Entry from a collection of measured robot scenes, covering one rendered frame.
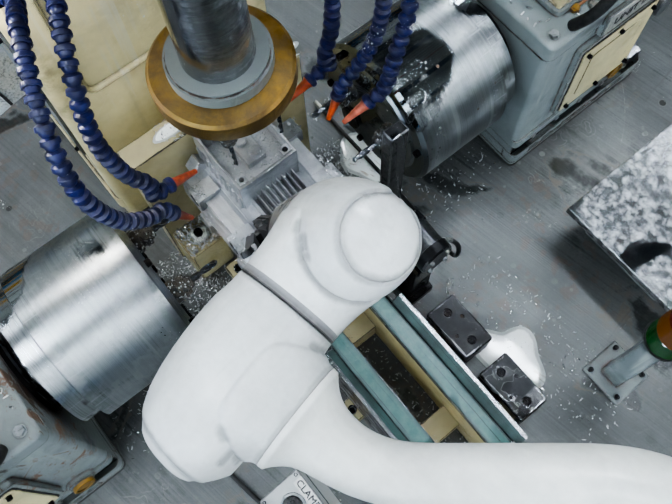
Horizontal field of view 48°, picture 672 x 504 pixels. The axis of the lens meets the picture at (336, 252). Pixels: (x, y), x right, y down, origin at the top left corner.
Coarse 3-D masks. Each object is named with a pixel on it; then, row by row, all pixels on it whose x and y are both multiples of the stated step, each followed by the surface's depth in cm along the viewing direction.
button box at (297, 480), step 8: (296, 472) 98; (288, 480) 98; (296, 480) 98; (304, 480) 98; (312, 480) 99; (280, 488) 99; (288, 488) 98; (296, 488) 98; (304, 488) 98; (312, 488) 98; (320, 488) 99; (328, 488) 101; (272, 496) 99; (280, 496) 99; (304, 496) 97; (312, 496) 97; (320, 496) 98; (328, 496) 99
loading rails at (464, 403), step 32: (384, 320) 121; (416, 320) 120; (352, 352) 120; (416, 352) 120; (448, 352) 118; (352, 384) 116; (384, 384) 118; (448, 384) 118; (480, 384) 116; (384, 416) 115; (448, 416) 123; (480, 416) 116
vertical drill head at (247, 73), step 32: (160, 0) 75; (192, 0) 73; (224, 0) 75; (160, 32) 92; (192, 32) 78; (224, 32) 79; (256, 32) 89; (160, 64) 90; (192, 64) 84; (224, 64) 83; (256, 64) 87; (288, 64) 90; (160, 96) 89; (192, 96) 86; (224, 96) 86; (256, 96) 88; (288, 96) 90; (192, 128) 88; (224, 128) 87; (256, 128) 89
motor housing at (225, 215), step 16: (304, 160) 116; (192, 176) 116; (288, 176) 110; (304, 176) 113; (224, 192) 113; (272, 192) 109; (288, 192) 109; (208, 208) 114; (224, 208) 113; (240, 208) 112; (256, 208) 111; (272, 208) 110; (224, 224) 112; (240, 224) 112; (224, 240) 117
